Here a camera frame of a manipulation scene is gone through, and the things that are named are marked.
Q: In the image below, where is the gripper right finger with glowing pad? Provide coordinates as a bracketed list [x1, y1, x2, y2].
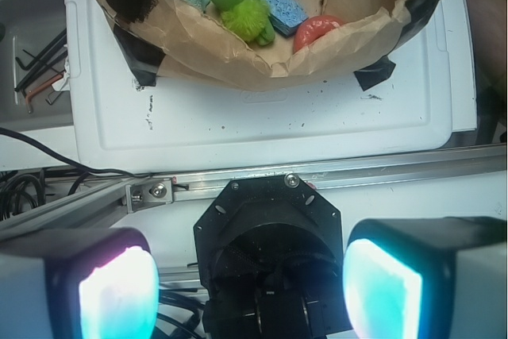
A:
[343, 217, 507, 338]

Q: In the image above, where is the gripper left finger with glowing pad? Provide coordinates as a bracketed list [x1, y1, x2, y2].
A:
[1, 228, 160, 338]

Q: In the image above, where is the blue sponge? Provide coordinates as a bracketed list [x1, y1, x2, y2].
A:
[264, 0, 309, 37]

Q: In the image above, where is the white plastic tray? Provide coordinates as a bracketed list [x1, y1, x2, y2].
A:
[65, 0, 476, 172]

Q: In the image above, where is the grey tool tray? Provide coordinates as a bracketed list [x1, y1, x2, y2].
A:
[1, 0, 72, 131]

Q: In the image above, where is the black tape strip right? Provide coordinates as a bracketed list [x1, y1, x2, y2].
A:
[354, 56, 396, 91]

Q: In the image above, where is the black tape strip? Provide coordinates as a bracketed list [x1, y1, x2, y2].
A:
[354, 56, 396, 91]
[113, 25, 165, 87]

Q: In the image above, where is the black tape strip left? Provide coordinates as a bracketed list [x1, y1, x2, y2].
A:
[113, 25, 165, 87]

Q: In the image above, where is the black hex keys set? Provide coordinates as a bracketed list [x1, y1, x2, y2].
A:
[14, 29, 67, 93]

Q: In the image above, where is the red rubber toy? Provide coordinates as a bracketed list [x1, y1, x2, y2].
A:
[293, 15, 345, 53]

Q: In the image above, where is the black tape on bag corner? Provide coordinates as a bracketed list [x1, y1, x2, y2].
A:
[394, 0, 441, 50]

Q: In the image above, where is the brown paper bag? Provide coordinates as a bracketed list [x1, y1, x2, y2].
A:
[96, 0, 410, 91]

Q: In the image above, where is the green plush frog toy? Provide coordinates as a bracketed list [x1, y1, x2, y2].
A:
[210, 0, 275, 46]

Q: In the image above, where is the aluminium extrusion rail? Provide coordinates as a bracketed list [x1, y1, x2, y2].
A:
[1, 144, 507, 236]

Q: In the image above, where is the metal corner bracket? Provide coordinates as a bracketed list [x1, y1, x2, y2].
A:
[125, 178, 174, 214]

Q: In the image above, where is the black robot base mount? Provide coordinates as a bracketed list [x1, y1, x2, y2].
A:
[194, 174, 351, 338]

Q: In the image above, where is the black cable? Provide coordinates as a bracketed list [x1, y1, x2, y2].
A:
[0, 127, 152, 179]

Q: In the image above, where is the orange handled hex key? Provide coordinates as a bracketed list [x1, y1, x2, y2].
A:
[25, 73, 64, 114]

